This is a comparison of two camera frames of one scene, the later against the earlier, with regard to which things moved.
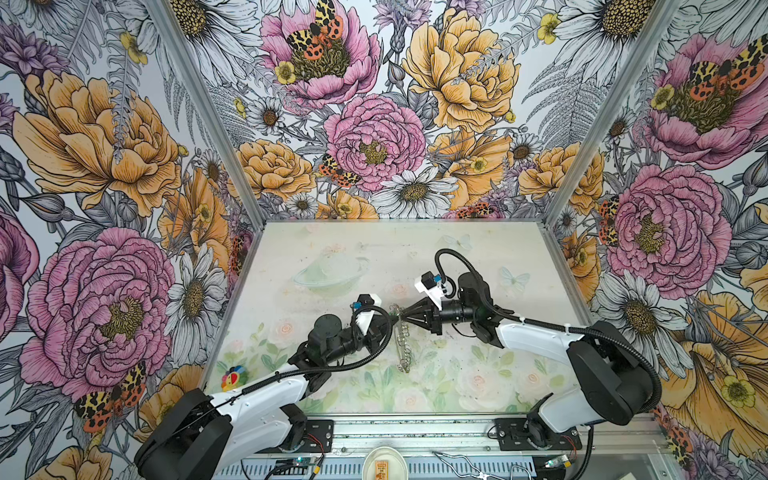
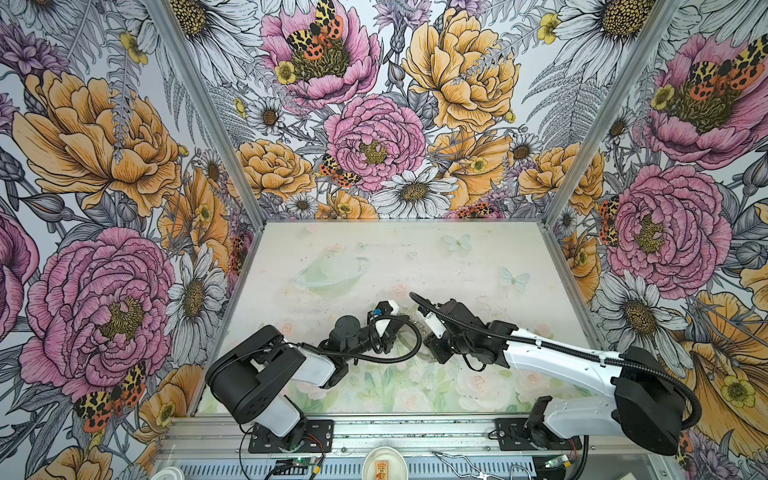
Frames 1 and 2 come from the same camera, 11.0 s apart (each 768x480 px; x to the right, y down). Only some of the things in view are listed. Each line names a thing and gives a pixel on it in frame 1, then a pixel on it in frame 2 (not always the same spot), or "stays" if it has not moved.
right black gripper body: [454, 311] to [444, 348]
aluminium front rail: [361, 436] stays
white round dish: [397, 468] stays
